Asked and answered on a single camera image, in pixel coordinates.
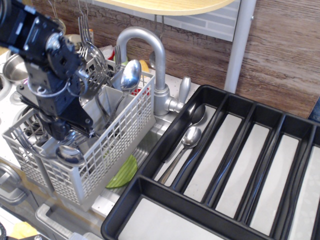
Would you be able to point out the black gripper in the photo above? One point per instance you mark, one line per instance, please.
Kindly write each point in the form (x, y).
(58, 110)

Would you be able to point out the small steel spoon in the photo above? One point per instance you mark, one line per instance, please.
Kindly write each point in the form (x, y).
(74, 139)

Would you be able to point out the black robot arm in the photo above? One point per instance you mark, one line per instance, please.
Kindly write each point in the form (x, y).
(57, 75)

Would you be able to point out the front steel spoon in basket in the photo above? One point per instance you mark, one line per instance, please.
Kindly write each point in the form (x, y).
(69, 156)

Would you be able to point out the steel forks at basket corner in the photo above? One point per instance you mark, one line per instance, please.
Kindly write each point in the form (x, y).
(19, 135)

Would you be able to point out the grey plastic cutlery basket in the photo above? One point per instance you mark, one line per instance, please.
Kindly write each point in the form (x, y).
(103, 154)

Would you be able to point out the large upright steel spoon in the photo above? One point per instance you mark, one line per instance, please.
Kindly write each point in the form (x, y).
(130, 79)

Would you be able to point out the steel spoon in tray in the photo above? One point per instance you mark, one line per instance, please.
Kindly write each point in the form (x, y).
(189, 140)

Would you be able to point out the dark spoon in tray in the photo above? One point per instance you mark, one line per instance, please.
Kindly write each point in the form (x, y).
(197, 116)

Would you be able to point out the black cutlery tray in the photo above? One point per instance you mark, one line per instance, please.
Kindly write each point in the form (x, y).
(254, 175)

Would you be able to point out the steel pot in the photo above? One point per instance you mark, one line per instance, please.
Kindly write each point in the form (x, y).
(14, 70)

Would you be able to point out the green plate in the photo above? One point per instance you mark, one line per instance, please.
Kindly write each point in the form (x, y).
(125, 173)

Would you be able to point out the upright steel fork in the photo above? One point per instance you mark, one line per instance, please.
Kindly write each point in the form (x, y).
(117, 58)

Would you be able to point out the silver faucet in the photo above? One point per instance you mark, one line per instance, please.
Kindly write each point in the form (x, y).
(163, 102)

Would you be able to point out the light wooden shelf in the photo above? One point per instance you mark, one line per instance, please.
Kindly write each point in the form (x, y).
(169, 7)

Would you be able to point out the white metal post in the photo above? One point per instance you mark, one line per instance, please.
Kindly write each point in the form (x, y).
(241, 35)

